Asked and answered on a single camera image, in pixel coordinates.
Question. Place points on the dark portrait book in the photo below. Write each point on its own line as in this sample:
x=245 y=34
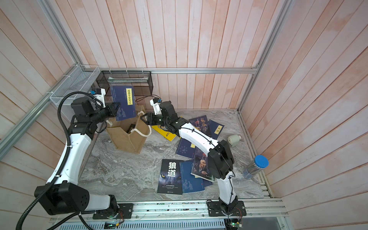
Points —
x=201 y=166
x=202 y=124

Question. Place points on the brown book Scroll Marked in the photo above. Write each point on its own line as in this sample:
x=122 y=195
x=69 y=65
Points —
x=130 y=128

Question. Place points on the purple book yellow label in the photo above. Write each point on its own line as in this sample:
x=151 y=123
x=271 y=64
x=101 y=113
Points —
x=124 y=95

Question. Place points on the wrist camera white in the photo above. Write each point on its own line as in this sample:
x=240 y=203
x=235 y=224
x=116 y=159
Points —
x=155 y=103
x=99 y=94

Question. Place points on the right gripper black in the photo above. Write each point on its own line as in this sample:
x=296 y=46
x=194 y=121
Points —
x=151 y=118

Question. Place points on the white tape roll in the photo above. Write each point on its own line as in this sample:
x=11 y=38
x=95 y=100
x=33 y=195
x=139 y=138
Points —
x=234 y=139

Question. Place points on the black wolf book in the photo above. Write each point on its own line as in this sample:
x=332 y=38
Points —
x=170 y=177

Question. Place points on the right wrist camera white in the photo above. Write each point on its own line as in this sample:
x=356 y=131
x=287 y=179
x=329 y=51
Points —
x=155 y=103

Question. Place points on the blue book yellow label middle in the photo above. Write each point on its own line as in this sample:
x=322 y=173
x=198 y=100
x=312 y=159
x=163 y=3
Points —
x=186 y=149

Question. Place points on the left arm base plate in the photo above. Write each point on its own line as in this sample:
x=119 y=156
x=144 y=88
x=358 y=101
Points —
x=118 y=211

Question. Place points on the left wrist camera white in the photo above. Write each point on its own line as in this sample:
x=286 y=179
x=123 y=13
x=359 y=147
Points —
x=99 y=94

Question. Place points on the dark portrait book far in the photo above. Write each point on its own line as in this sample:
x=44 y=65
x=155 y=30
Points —
x=202 y=124

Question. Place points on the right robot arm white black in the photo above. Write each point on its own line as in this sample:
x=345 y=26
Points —
x=218 y=152

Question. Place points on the aluminium frame bar back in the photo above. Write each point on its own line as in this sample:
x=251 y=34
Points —
x=243 y=70

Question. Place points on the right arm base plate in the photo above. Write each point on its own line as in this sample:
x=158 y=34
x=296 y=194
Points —
x=219 y=209

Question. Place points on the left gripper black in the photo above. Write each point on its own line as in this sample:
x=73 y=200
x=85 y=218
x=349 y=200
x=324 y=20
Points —
x=112 y=110

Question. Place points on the dark portrait book near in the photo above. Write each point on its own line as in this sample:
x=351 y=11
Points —
x=201 y=166

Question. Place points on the brown canvas tote bag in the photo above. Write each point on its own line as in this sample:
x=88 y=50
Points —
x=134 y=141

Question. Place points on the clear tube blue cap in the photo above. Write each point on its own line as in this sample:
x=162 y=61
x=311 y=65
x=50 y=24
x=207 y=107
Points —
x=258 y=164

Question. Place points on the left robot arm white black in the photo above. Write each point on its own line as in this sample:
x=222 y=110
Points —
x=62 y=194

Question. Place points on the black mesh wall basket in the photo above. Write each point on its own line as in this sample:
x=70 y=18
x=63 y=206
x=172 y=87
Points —
x=140 y=80

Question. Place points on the yellow book left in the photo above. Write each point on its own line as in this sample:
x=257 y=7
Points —
x=166 y=134

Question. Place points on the blue book bottom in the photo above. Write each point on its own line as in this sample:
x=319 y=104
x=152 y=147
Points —
x=190 y=183

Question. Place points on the white wire mesh shelf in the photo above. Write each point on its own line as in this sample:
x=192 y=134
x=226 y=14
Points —
x=79 y=78

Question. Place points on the aluminium rail front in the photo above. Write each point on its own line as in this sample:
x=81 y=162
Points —
x=198 y=209

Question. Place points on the small blue book far right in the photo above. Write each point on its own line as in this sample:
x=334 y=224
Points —
x=215 y=129

